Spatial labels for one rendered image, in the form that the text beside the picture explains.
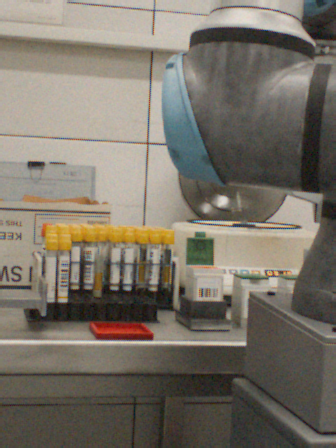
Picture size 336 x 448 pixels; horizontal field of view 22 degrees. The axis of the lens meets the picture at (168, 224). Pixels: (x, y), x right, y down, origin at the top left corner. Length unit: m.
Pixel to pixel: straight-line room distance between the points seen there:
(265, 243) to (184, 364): 0.40
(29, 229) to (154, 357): 0.38
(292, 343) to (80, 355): 0.33
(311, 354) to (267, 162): 0.17
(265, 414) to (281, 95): 0.28
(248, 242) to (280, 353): 0.61
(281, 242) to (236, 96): 0.65
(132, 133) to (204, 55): 0.92
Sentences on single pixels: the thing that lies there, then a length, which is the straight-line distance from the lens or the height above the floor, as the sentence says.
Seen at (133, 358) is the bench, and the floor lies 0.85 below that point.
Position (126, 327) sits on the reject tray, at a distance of 1.07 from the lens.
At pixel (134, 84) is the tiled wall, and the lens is 1.68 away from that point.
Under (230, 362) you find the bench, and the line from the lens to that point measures 1.03.
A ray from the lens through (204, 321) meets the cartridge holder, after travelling 1.09.
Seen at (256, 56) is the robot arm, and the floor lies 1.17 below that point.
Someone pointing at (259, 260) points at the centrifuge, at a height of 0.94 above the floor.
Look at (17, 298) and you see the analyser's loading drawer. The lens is 1.03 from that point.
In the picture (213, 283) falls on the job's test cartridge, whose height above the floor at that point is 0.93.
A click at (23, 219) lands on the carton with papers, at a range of 1.30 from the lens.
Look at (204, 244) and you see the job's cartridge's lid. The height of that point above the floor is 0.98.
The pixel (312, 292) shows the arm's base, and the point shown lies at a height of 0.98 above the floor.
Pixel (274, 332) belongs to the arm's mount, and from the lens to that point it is 0.77.
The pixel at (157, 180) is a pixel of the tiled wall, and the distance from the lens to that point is 1.68.
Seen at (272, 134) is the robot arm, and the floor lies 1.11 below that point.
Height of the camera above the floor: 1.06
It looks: 3 degrees down
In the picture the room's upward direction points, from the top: 3 degrees clockwise
